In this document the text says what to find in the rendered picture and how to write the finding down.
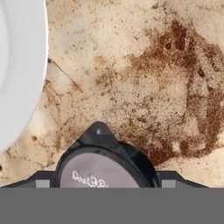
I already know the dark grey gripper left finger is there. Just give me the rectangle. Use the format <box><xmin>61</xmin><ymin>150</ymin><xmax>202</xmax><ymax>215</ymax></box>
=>
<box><xmin>2</xmin><ymin>171</ymin><xmax>57</xmax><ymax>189</ymax></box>

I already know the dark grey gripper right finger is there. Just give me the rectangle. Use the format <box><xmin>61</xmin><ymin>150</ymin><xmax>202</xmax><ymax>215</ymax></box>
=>
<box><xmin>157</xmin><ymin>171</ymin><xmax>208</xmax><ymax>189</ymax></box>

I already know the white plate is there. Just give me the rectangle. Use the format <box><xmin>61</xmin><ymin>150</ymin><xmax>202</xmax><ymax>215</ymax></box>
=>
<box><xmin>0</xmin><ymin>0</ymin><xmax>50</xmax><ymax>154</ymax></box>

